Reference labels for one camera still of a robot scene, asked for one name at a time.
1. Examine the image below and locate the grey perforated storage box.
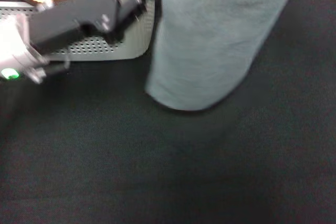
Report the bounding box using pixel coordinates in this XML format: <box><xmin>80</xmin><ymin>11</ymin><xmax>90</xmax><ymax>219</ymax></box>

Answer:
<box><xmin>0</xmin><ymin>0</ymin><xmax>156</xmax><ymax>62</ymax></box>

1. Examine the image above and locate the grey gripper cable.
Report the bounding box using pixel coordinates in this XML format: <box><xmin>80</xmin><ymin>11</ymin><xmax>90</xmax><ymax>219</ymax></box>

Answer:
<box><xmin>26</xmin><ymin>60</ymin><xmax>72</xmax><ymax>85</ymax></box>

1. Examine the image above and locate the silver knurled connector plug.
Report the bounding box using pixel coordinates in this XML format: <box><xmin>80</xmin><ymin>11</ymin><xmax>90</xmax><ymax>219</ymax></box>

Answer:
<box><xmin>35</xmin><ymin>0</ymin><xmax>55</xmax><ymax>13</ymax></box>

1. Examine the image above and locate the black tablecloth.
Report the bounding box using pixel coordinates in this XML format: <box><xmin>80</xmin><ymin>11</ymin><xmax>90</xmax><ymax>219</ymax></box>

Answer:
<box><xmin>0</xmin><ymin>0</ymin><xmax>336</xmax><ymax>224</ymax></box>

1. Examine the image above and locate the grey orange black-trimmed towel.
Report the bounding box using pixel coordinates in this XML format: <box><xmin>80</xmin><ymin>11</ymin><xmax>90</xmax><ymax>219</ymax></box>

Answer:
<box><xmin>144</xmin><ymin>0</ymin><xmax>303</xmax><ymax>112</ymax></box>

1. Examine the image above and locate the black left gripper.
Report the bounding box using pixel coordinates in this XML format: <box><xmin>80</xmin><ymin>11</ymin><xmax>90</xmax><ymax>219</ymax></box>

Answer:
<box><xmin>27</xmin><ymin>0</ymin><xmax>162</xmax><ymax>50</ymax></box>

